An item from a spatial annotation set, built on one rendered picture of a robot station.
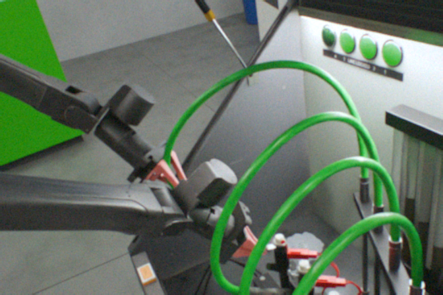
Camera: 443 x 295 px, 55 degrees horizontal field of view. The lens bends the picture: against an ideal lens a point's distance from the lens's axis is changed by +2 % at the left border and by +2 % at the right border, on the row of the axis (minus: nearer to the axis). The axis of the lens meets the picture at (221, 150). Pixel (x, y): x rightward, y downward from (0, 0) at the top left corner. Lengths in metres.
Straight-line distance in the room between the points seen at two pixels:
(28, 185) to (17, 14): 3.29
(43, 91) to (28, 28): 2.98
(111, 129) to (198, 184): 0.22
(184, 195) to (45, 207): 0.25
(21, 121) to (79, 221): 3.39
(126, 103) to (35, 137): 3.22
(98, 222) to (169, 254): 0.58
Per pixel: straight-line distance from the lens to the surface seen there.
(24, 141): 3.99
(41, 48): 3.82
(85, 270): 2.64
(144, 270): 1.04
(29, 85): 0.82
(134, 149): 0.80
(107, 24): 7.12
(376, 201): 0.79
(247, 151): 1.08
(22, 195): 0.50
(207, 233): 0.74
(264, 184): 1.15
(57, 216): 0.53
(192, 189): 0.68
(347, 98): 0.78
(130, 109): 0.79
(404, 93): 0.84
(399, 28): 0.77
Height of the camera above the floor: 1.66
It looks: 29 degrees down
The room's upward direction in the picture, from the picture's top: 11 degrees counter-clockwise
